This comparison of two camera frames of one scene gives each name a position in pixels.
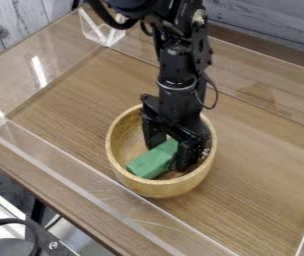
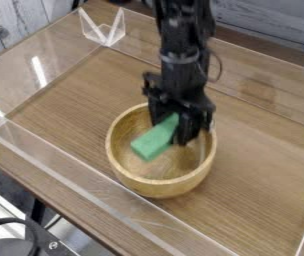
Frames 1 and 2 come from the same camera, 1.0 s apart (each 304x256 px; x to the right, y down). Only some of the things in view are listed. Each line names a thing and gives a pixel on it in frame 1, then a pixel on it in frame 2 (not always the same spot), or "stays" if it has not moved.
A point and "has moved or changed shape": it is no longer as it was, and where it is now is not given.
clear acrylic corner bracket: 102,33 stays
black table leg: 38,211 stays
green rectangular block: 150,164 has moved or changed shape
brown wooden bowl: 126,145 stays
